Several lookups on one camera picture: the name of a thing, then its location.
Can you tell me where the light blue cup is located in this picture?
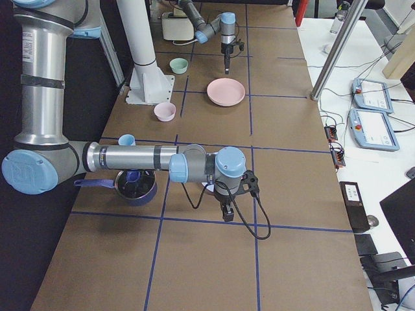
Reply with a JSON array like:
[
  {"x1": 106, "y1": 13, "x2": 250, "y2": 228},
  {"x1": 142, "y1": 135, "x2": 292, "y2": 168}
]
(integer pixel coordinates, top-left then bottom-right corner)
[{"x1": 118, "y1": 134, "x2": 136, "y2": 146}]

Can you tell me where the blue plate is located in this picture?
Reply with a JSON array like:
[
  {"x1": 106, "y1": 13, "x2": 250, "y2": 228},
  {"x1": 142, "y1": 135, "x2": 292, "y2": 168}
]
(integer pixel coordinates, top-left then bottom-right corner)
[{"x1": 201, "y1": 182, "x2": 248, "y2": 194}]

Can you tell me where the clear water bottle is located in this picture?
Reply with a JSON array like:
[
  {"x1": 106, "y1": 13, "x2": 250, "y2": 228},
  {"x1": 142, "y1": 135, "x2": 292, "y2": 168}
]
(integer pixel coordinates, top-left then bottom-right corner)
[{"x1": 330, "y1": 1, "x2": 351, "y2": 34}]

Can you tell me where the far teach pendant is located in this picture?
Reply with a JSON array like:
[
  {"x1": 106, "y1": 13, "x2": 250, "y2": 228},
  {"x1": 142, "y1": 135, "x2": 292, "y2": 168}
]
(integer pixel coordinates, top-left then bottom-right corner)
[{"x1": 351, "y1": 78, "x2": 394, "y2": 114}]

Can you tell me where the near teach pendant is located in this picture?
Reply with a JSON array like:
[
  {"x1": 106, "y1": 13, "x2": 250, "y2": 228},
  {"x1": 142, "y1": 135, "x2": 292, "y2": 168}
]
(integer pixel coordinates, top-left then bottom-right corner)
[{"x1": 348, "y1": 108, "x2": 400, "y2": 152}]

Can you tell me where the pink plate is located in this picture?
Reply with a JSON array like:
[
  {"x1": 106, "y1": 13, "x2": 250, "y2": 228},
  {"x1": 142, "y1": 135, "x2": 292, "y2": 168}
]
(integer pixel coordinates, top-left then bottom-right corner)
[{"x1": 207, "y1": 78, "x2": 246, "y2": 107}]

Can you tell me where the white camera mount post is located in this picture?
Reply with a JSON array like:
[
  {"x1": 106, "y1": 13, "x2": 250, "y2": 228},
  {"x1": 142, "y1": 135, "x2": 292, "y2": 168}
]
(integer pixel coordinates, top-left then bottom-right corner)
[{"x1": 117, "y1": 0, "x2": 175, "y2": 105}]

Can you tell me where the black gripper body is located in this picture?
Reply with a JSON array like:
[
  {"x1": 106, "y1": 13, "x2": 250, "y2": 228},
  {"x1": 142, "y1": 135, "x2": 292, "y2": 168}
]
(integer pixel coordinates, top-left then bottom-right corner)
[
  {"x1": 213, "y1": 187, "x2": 243, "y2": 213},
  {"x1": 221, "y1": 34, "x2": 235, "y2": 56}
]

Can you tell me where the black box with label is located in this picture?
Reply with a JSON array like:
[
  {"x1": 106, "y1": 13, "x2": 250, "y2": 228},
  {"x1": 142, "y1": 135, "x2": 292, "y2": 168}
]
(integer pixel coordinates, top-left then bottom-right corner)
[{"x1": 339, "y1": 181, "x2": 370, "y2": 233}]

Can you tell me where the white toaster power cord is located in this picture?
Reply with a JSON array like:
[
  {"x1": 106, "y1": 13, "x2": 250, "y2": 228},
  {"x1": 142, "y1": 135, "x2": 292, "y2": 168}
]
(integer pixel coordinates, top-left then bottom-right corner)
[{"x1": 172, "y1": 36, "x2": 199, "y2": 46}]

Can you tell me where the cream toaster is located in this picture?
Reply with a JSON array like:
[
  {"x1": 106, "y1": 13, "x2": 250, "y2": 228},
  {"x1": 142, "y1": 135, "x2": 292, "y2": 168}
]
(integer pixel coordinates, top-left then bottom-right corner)
[{"x1": 161, "y1": 12, "x2": 194, "y2": 41}]

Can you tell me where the aluminium frame post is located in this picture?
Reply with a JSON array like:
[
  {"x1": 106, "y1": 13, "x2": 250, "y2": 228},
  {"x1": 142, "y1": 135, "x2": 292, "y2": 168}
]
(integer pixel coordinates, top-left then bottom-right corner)
[{"x1": 311, "y1": 0, "x2": 368, "y2": 101}]

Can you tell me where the green bowl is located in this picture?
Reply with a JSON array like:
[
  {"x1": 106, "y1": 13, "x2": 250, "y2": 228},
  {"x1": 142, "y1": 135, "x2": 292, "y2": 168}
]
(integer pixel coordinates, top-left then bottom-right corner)
[{"x1": 169, "y1": 58, "x2": 189, "y2": 75}]

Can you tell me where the pink bowl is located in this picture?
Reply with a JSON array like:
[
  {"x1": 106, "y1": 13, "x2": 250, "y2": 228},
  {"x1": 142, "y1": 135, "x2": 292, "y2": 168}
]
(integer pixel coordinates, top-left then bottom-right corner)
[{"x1": 154, "y1": 102, "x2": 176, "y2": 122}]

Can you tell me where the dark blue saucepan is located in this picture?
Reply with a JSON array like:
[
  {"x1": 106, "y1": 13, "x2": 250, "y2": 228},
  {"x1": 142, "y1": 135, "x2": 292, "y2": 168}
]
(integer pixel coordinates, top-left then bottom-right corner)
[{"x1": 74, "y1": 170, "x2": 158, "y2": 206}]

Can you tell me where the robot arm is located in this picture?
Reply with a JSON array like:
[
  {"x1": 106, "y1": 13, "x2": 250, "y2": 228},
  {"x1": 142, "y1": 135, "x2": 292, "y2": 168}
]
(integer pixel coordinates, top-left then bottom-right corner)
[
  {"x1": 178, "y1": 0, "x2": 237, "y2": 75},
  {"x1": 1, "y1": 1, "x2": 119, "y2": 229}
]

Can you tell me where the black monitor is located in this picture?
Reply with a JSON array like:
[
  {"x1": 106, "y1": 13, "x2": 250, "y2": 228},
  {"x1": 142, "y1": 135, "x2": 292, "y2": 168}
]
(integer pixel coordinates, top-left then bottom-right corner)
[{"x1": 380, "y1": 182, "x2": 414, "y2": 264}]

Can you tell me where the teach pendant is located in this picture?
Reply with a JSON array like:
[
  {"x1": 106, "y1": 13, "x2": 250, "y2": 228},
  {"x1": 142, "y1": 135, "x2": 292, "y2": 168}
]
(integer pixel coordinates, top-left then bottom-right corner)
[
  {"x1": 348, "y1": 108, "x2": 400, "y2": 152},
  {"x1": 351, "y1": 78, "x2": 394, "y2": 114}
]

